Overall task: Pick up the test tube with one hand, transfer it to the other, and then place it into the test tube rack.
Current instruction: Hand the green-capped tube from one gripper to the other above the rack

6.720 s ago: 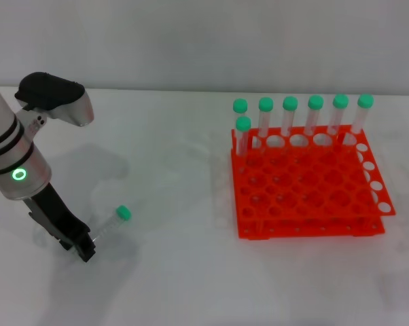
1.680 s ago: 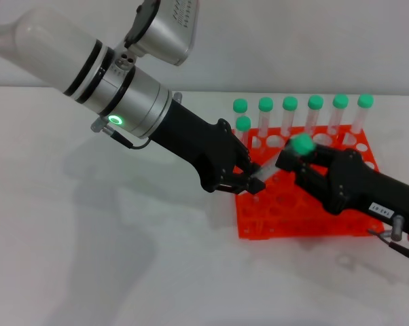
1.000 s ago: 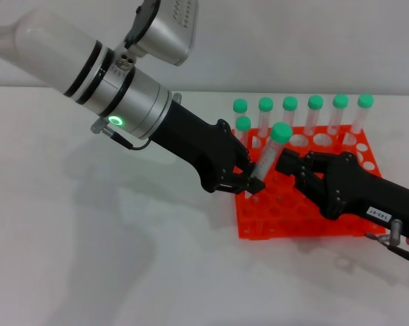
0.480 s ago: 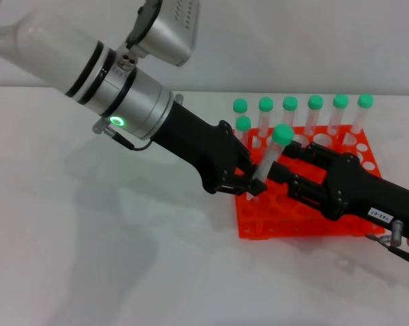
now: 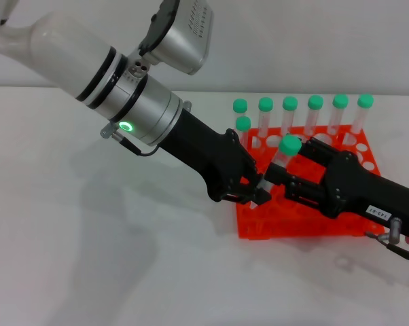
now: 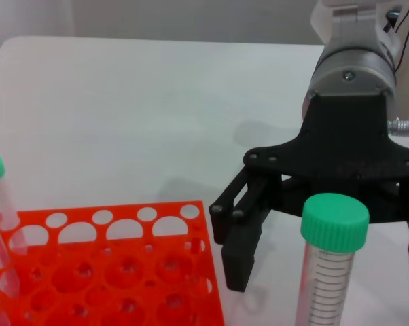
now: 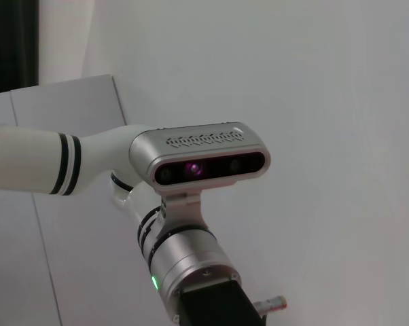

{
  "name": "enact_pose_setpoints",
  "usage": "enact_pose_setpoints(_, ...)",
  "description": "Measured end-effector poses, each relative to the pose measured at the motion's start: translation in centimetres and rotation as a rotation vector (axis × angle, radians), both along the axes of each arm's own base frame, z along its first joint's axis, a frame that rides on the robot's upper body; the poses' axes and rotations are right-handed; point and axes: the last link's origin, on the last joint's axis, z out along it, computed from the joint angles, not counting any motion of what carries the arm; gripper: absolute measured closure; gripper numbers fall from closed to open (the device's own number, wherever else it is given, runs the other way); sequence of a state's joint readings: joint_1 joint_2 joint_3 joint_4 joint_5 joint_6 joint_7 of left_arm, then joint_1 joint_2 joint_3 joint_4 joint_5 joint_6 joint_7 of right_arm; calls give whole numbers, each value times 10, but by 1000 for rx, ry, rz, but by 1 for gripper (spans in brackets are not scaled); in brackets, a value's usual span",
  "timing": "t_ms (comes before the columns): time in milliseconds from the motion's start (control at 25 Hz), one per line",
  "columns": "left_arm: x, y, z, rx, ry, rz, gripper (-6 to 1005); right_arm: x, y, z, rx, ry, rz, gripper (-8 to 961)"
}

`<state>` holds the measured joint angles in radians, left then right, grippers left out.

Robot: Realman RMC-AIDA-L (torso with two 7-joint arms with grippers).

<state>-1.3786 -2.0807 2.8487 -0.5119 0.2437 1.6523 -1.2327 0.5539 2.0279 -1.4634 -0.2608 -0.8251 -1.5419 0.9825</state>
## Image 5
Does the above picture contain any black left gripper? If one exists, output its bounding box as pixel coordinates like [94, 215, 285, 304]
[158, 110, 272, 206]

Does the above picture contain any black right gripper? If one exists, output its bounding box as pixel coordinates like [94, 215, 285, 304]
[265, 136, 409, 239]

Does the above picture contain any clear test tube green cap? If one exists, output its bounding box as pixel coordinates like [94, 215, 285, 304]
[327, 94, 349, 136]
[235, 115, 252, 152]
[304, 94, 325, 137]
[257, 96, 274, 137]
[233, 98, 249, 120]
[281, 96, 299, 137]
[351, 93, 375, 135]
[257, 134, 302, 206]

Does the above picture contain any orange test tube rack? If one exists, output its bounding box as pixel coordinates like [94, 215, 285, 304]
[231, 125, 386, 241]

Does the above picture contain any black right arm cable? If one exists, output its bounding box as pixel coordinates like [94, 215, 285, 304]
[363, 217, 409, 274]

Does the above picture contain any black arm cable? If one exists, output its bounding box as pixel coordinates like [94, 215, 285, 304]
[363, 217, 409, 274]
[100, 122, 165, 158]

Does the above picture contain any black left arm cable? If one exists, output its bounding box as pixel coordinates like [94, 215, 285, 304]
[100, 122, 165, 158]

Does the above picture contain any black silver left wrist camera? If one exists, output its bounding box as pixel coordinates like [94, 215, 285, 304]
[138, 0, 215, 76]

